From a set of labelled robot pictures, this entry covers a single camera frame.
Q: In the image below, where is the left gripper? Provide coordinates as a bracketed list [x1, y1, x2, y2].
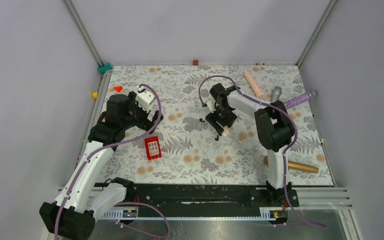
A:
[122, 91, 161, 134]

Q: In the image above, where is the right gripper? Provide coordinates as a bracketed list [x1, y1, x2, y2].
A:
[205, 106, 238, 137]

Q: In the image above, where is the beige earbuds charging case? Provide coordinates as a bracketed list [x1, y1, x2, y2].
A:
[222, 129, 229, 137]

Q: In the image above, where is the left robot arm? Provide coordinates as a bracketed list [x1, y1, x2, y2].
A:
[39, 87, 163, 240]

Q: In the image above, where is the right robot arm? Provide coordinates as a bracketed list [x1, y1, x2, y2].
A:
[203, 83, 299, 207]

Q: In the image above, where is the red tray with tiles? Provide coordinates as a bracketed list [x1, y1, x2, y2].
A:
[144, 136, 162, 161]

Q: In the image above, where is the red wedge block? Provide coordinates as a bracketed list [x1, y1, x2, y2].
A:
[113, 85, 123, 93]

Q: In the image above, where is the pink microphone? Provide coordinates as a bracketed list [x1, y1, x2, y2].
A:
[242, 70, 269, 101]

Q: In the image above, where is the yellow cube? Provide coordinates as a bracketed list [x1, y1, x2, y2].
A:
[92, 92, 98, 100]

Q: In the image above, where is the floral table mat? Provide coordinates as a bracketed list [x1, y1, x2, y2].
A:
[89, 64, 335, 186]

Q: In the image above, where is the silver microphone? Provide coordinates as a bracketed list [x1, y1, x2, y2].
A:
[270, 86, 282, 103]

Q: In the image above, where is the teal block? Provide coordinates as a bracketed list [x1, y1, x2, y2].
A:
[97, 62, 113, 74]

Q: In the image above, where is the purple glitter microphone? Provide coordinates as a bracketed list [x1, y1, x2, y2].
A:
[284, 91, 317, 109]

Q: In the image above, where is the gold microphone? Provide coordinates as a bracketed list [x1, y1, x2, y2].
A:
[276, 156, 319, 174]

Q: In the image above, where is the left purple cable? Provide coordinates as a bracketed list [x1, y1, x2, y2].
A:
[53, 83, 164, 240]

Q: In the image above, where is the purple cable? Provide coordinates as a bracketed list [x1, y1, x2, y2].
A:
[197, 75, 329, 231]
[53, 83, 164, 240]

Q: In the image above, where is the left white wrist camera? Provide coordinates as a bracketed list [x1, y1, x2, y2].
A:
[135, 86, 156, 113]

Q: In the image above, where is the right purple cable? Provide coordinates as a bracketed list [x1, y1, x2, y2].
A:
[197, 75, 329, 231]

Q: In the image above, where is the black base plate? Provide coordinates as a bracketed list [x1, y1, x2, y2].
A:
[124, 183, 300, 216]

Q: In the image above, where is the aluminium frame rail left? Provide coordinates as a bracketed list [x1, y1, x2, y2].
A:
[62, 0, 104, 68]

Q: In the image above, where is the aluminium frame rail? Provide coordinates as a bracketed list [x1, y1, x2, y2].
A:
[62, 0, 104, 68]
[295, 0, 338, 69]

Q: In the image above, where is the aluminium frame rail right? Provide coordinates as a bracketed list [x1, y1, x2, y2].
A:
[295, 0, 338, 69]

